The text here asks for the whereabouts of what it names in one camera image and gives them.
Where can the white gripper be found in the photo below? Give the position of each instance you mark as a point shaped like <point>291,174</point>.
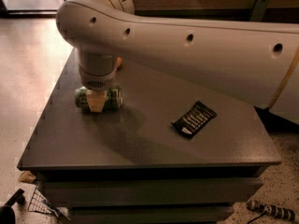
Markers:
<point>97,79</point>

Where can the green soda can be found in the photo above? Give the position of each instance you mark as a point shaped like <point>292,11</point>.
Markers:
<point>114,99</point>

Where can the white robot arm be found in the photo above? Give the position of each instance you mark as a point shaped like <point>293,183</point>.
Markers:
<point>255,62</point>

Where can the orange fruit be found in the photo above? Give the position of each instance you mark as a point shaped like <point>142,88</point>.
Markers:
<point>119,62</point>

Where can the grey drawer cabinet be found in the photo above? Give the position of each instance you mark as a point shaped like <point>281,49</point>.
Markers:
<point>131,166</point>

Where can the black snack packet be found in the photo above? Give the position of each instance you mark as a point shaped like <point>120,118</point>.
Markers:
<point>194,120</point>

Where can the crumpled yellow paper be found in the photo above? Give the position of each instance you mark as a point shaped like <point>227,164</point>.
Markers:
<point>27,177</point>

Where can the black object on floor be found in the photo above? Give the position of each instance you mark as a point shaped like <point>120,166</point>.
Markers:
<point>7,214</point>

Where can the striped power strip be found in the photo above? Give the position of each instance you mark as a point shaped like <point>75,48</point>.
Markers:
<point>273,211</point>

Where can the wire mesh basket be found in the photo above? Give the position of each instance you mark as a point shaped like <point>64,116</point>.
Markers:
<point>40,204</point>

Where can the right metal wall bracket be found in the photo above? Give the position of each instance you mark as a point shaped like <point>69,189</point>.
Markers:
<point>258,10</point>

